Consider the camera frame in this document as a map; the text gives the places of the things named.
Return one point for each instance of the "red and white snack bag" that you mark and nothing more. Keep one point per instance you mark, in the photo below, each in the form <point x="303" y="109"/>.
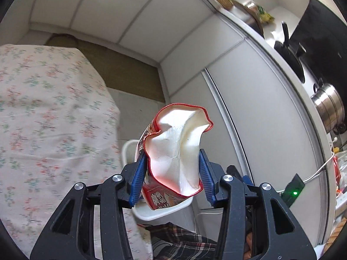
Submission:
<point x="173" y="146"/>

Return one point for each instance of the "container of food packets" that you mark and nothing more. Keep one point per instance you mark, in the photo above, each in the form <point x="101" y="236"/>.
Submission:
<point x="263" y="13"/>

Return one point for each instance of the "red plastic packet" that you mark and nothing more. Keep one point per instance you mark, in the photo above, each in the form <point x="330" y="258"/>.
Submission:
<point x="342" y="165"/>

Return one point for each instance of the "black frying pan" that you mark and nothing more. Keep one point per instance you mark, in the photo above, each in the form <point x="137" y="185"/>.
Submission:
<point x="291" y="59"/>

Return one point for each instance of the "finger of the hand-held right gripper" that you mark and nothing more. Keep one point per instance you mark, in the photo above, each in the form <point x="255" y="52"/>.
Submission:
<point x="247" y="181"/>
<point x="233" y="171"/>

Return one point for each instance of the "white trash bin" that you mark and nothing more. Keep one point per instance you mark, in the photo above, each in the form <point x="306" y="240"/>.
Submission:
<point x="160" y="214"/>

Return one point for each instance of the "plaid pants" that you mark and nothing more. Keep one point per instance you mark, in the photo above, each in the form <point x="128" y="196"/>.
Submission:
<point x="176" y="238"/>

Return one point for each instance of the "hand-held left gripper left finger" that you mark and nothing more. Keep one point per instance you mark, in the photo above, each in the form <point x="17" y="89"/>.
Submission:
<point x="138" y="178"/>

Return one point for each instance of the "floral tablecloth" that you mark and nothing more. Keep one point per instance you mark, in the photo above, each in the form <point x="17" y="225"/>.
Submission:
<point x="54" y="113"/>

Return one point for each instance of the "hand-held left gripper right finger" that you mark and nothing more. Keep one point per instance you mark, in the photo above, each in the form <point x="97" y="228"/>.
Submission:
<point x="206" y="178"/>

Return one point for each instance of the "steel steamer pot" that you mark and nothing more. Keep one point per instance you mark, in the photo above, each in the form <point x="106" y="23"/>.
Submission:
<point x="329" y="105"/>

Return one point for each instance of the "black backsplash panel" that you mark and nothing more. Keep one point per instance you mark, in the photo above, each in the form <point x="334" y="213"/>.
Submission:
<point x="325" y="46"/>

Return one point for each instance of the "white cabinet with doors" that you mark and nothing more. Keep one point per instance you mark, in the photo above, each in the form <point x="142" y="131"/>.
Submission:
<point x="95" y="10"/>

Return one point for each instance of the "white cabinet with drawers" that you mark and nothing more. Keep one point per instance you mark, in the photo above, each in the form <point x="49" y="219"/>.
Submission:
<point x="244" y="113"/>

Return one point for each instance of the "person's right hand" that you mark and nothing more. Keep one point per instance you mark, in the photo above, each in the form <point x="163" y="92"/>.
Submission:
<point x="250" y="245"/>

